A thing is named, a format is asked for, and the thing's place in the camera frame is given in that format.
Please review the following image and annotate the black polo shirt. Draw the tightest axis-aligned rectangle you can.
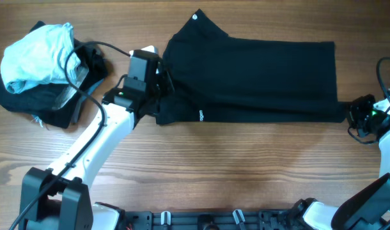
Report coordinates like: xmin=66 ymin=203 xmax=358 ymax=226
xmin=156 ymin=10 xmax=345 ymax=125

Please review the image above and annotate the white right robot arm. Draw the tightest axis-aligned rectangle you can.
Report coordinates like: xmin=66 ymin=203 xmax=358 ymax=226
xmin=300 ymin=94 xmax=390 ymax=229

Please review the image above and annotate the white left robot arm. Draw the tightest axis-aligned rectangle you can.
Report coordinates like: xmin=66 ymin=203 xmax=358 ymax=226
xmin=10 ymin=57 xmax=173 ymax=229

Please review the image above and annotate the black folded garment pile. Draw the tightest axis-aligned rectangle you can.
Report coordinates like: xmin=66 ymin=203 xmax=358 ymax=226
xmin=0 ymin=21 xmax=108 ymax=128

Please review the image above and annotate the light blue crumpled garment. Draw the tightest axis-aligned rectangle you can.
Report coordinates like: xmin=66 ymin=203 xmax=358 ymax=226
xmin=0 ymin=22 xmax=81 ymax=94

